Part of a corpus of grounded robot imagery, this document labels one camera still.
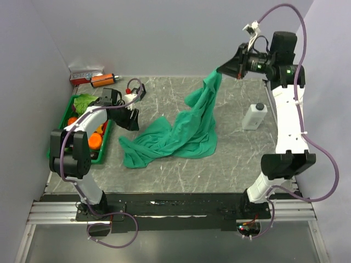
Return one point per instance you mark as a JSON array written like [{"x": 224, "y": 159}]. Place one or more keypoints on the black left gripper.
[{"x": 132, "y": 123}]

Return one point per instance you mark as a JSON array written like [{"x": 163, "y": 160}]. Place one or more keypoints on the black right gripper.
[{"x": 236, "y": 66}]

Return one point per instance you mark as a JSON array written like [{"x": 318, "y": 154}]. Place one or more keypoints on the green garment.
[{"x": 192, "y": 135}]

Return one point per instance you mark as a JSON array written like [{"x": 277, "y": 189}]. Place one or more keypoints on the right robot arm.
[{"x": 286, "y": 82}]

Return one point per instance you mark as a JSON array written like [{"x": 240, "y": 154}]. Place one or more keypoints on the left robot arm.
[{"x": 69, "y": 150}]

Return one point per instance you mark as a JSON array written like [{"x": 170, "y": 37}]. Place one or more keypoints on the yellow pepper toy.
[{"x": 101, "y": 129}]

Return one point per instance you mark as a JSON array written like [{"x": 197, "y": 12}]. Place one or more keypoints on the orange carrot toy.
[{"x": 95, "y": 141}]

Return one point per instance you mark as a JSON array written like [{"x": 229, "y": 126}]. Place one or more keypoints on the orange cylindrical tool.
[{"x": 103, "y": 80}]

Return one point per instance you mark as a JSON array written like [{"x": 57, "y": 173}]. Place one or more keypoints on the white bottle grey cap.
[{"x": 254, "y": 116}]

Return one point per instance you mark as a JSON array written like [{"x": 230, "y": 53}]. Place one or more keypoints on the purple eggplant toy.
[{"x": 94, "y": 155}]

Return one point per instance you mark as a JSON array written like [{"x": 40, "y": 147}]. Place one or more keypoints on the green lettuce toy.
[{"x": 81, "y": 102}]

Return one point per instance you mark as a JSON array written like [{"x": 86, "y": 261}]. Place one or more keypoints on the orange pepper toy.
[{"x": 71, "y": 120}]

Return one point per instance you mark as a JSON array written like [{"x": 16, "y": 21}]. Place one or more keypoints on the green plastic tray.
[{"x": 70, "y": 112}]

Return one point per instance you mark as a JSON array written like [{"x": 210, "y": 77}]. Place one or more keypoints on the red white box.
[{"x": 84, "y": 77}]

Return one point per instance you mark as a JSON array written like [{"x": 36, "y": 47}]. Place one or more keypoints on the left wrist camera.
[{"x": 131, "y": 99}]

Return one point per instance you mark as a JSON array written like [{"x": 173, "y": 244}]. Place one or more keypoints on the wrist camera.
[
  {"x": 131, "y": 99},
  {"x": 253, "y": 30}
]

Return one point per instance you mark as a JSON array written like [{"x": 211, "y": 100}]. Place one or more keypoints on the black wire stand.
[{"x": 141, "y": 90}]

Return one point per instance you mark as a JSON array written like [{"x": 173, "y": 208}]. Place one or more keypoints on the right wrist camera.
[{"x": 253, "y": 30}]

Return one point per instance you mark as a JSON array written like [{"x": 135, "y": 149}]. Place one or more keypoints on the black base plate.
[{"x": 175, "y": 211}]

